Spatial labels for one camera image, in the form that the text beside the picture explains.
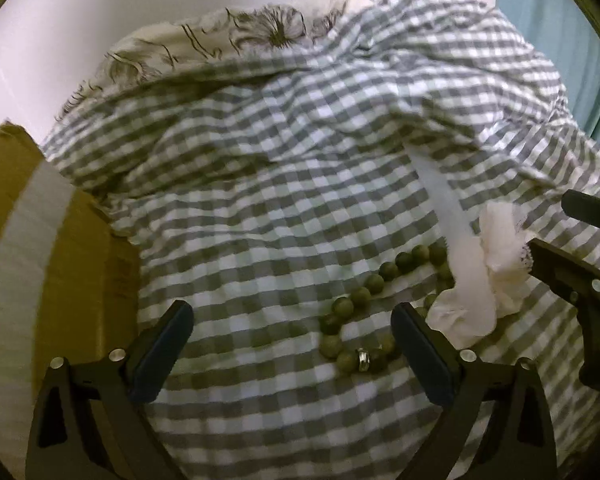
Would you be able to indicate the cardboard box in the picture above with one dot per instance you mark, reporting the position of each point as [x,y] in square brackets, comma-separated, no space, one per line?
[68,284]

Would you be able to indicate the white tissue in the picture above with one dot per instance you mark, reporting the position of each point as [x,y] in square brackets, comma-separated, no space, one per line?
[506,255]

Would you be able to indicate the translucent plastic strip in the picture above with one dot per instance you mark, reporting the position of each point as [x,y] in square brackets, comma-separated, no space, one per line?
[467,312]

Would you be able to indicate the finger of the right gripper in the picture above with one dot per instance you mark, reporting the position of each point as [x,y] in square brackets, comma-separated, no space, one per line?
[570,278]
[582,207]

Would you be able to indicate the green curtain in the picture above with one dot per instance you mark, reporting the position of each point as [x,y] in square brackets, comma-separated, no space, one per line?
[560,30]

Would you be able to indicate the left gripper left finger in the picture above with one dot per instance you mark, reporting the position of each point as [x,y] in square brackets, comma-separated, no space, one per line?
[89,421]

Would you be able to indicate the floral patterned pillow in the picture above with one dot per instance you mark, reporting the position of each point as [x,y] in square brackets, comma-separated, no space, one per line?
[158,50]

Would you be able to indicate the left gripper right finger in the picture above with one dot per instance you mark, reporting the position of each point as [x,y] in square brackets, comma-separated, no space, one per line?
[518,442]

